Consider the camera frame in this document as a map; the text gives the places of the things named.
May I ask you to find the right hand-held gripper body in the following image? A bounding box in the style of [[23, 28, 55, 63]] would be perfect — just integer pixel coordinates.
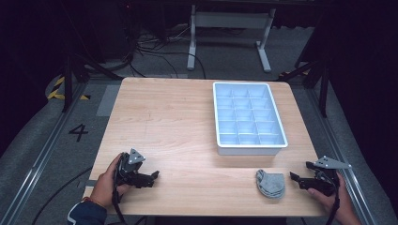
[[305, 155, 352, 198]]

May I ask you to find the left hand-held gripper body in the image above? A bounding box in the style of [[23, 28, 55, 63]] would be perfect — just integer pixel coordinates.
[[115, 147, 156, 189]]

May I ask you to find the grey sock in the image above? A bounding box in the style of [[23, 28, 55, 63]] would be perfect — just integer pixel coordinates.
[[254, 169, 286, 200]]

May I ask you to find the white divided storage tray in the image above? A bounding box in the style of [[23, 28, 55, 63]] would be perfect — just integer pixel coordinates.
[[212, 81, 289, 157]]

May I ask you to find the person's left hand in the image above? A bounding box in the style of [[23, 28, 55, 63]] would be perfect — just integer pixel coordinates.
[[89, 152, 133, 209]]

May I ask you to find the person's right hand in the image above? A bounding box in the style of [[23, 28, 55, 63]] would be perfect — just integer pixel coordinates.
[[306, 172, 361, 224]]

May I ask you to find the black metal stand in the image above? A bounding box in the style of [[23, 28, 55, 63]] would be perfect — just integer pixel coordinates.
[[277, 57, 330, 119], [61, 52, 124, 114]]

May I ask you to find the yellow black hazard tape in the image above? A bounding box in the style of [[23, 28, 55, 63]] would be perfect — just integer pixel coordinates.
[[46, 75, 92, 101]]

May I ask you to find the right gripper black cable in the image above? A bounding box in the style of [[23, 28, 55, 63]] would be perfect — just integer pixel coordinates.
[[322, 172, 343, 225]]

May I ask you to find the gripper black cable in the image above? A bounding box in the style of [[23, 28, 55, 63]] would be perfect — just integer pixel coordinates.
[[111, 160, 130, 225], [322, 172, 343, 225]]

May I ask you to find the grey metal floor rail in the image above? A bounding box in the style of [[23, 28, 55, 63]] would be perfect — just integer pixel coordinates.
[[0, 82, 90, 225], [303, 87, 379, 225]]

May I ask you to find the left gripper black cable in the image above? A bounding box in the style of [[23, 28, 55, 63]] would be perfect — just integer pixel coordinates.
[[111, 160, 130, 225]]

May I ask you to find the black floor cable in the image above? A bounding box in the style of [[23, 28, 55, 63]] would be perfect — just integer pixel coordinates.
[[30, 166, 94, 225]]

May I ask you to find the bundle of floor cables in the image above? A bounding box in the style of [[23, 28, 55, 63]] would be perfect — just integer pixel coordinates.
[[123, 25, 208, 80]]

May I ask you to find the white metal desk frame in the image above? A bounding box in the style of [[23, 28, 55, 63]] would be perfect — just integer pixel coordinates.
[[186, 4, 278, 74]]

